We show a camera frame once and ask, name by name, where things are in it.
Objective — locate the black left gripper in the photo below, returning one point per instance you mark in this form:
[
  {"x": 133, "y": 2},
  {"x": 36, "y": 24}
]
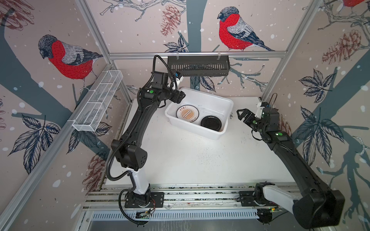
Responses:
[{"x": 178, "y": 96}]

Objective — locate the white plate orange sunburst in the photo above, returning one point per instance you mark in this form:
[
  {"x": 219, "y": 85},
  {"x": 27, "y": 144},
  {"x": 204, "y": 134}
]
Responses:
[{"x": 187, "y": 113}]

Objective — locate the black hanging wire basket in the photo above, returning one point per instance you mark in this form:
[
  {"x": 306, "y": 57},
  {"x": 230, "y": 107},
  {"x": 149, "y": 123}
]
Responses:
[{"x": 200, "y": 66}]

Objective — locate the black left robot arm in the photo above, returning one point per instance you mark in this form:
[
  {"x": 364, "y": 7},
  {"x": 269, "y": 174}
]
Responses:
[{"x": 128, "y": 157}]

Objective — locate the white wire mesh shelf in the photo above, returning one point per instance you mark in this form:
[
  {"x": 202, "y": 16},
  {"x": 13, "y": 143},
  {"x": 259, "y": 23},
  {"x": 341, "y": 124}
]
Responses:
[{"x": 94, "y": 110}]

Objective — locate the white plastic bin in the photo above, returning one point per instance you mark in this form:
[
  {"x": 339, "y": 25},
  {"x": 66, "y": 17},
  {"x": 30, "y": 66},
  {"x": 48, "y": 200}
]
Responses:
[{"x": 207, "y": 104}]

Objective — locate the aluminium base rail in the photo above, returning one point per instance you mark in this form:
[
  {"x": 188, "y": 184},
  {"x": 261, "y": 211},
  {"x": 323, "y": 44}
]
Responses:
[{"x": 180, "y": 202}]

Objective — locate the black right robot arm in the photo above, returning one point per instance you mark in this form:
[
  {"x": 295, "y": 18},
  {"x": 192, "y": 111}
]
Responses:
[{"x": 318, "y": 205}]

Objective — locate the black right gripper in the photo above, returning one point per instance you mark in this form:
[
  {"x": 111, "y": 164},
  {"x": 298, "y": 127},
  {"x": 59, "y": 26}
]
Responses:
[{"x": 247, "y": 112}]

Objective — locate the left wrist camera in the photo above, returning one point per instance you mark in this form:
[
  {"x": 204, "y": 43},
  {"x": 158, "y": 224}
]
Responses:
[{"x": 178, "y": 77}]

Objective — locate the black glossy plate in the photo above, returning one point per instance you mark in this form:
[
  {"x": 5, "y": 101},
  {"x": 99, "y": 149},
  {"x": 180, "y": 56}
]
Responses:
[{"x": 211, "y": 123}]

